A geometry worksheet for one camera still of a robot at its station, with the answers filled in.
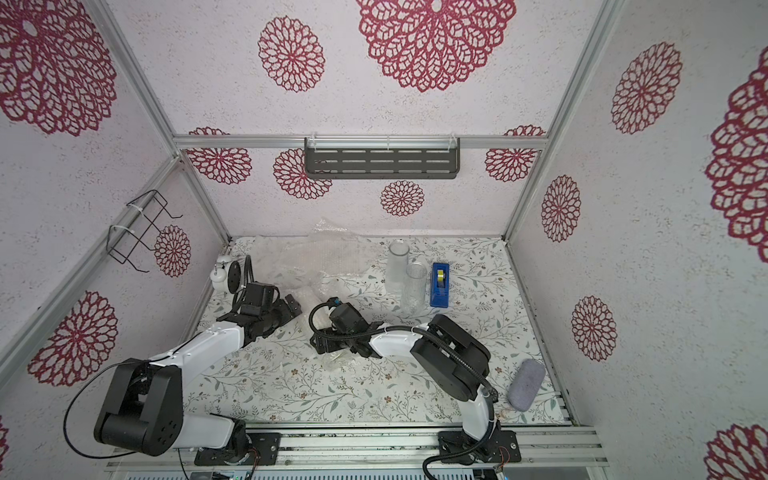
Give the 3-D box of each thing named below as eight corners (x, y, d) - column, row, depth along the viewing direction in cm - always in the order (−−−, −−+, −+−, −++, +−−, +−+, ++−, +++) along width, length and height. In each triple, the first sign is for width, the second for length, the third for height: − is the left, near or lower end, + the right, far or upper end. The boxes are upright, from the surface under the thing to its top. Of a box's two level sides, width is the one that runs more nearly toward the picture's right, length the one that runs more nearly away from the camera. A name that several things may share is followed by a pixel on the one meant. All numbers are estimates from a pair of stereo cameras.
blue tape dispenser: (430, 306, 103) (432, 294, 97) (431, 274, 112) (434, 261, 106) (445, 308, 103) (449, 296, 97) (446, 275, 111) (449, 263, 106)
